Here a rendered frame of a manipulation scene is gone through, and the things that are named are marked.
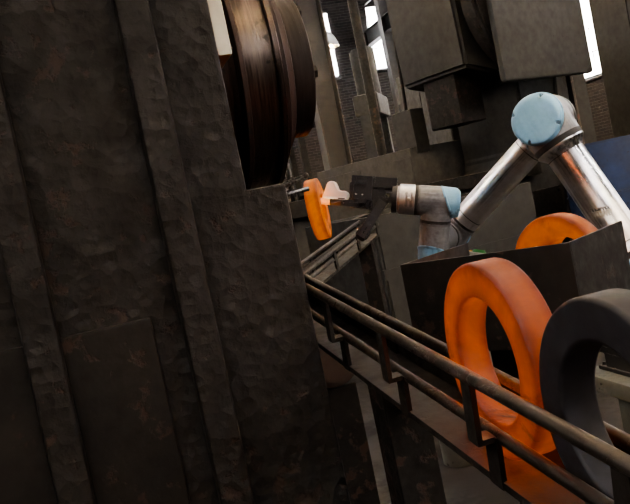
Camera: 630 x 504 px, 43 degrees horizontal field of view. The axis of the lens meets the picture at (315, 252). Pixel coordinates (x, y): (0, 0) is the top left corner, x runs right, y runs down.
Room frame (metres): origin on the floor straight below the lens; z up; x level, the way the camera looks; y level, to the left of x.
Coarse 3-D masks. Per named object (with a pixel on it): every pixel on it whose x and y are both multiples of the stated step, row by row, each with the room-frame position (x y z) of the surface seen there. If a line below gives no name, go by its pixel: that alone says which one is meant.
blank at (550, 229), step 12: (552, 216) 1.19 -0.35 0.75; (564, 216) 1.17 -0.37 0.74; (576, 216) 1.18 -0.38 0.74; (528, 228) 1.22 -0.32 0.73; (540, 228) 1.20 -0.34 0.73; (552, 228) 1.19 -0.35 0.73; (564, 228) 1.17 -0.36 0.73; (576, 228) 1.15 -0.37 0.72; (588, 228) 1.15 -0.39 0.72; (528, 240) 1.23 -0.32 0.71; (540, 240) 1.21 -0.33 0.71; (552, 240) 1.19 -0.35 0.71
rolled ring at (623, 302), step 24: (576, 312) 0.57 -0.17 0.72; (600, 312) 0.54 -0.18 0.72; (624, 312) 0.52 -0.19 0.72; (552, 336) 0.61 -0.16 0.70; (576, 336) 0.58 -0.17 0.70; (600, 336) 0.55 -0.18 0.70; (624, 336) 0.52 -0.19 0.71; (552, 360) 0.62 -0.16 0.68; (576, 360) 0.60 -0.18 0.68; (552, 384) 0.62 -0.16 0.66; (576, 384) 0.62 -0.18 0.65; (552, 408) 0.63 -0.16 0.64; (576, 408) 0.62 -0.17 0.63; (600, 432) 0.62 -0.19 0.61; (576, 456) 0.61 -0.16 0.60; (600, 480) 0.59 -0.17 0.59
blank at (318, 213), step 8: (304, 184) 2.00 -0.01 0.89; (312, 184) 1.99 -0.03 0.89; (320, 184) 2.07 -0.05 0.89; (304, 192) 1.98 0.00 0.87; (312, 192) 1.97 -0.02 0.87; (320, 192) 2.03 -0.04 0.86; (312, 200) 1.96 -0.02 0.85; (320, 200) 2.00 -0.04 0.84; (312, 208) 1.96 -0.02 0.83; (320, 208) 1.97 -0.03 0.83; (312, 216) 1.96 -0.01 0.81; (320, 216) 1.96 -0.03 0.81; (328, 216) 2.07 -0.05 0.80; (312, 224) 1.97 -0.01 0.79; (320, 224) 1.97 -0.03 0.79; (328, 224) 2.04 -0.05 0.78; (320, 232) 1.98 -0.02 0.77; (328, 232) 2.00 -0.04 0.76
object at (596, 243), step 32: (448, 256) 1.30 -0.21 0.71; (480, 256) 1.11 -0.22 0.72; (512, 256) 1.08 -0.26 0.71; (544, 256) 1.05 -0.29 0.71; (576, 256) 1.04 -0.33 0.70; (608, 256) 1.13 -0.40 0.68; (416, 288) 1.19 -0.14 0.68; (544, 288) 1.06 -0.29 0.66; (576, 288) 1.03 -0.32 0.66; (608, 288) 1.11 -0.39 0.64; (416, 320) 1.19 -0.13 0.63; (512, 352) 1.18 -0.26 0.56
